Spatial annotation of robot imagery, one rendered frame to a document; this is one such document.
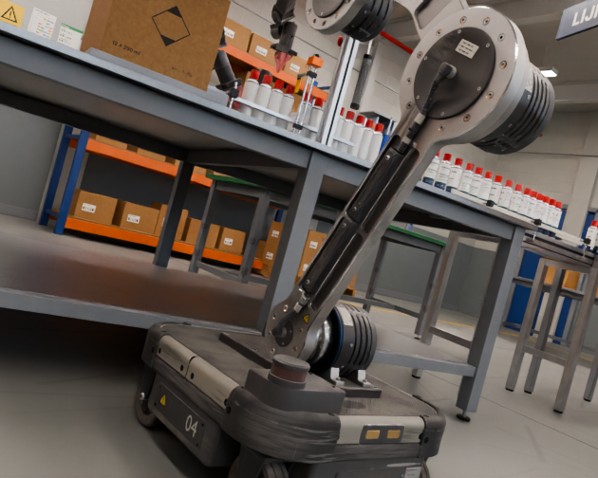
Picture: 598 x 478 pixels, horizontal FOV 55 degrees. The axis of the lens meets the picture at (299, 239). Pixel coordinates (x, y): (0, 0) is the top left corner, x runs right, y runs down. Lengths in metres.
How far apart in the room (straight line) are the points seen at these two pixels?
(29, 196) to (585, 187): 7.79
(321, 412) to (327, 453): 0.07
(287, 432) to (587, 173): 9.18
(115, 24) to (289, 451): 1.10
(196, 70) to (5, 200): 4.76
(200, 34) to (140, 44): 0.17
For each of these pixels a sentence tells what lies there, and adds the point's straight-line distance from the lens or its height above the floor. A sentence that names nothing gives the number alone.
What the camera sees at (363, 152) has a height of 0.94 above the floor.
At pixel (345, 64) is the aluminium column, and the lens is 2.18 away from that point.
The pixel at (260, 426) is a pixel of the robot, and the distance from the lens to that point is 1.03.
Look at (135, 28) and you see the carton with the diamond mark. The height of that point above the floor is 0.94.
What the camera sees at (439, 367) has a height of 0.20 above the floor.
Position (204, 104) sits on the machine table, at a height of 0.81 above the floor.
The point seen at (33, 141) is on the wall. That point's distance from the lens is 6.27.
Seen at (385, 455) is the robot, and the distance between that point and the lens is 1.20.
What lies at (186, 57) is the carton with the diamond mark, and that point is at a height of 0.92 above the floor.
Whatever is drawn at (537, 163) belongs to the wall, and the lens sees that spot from 10.52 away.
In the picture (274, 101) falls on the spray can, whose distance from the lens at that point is 2.18.
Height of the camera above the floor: 0.53
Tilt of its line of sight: level
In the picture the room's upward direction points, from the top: 15 degrees clockwise
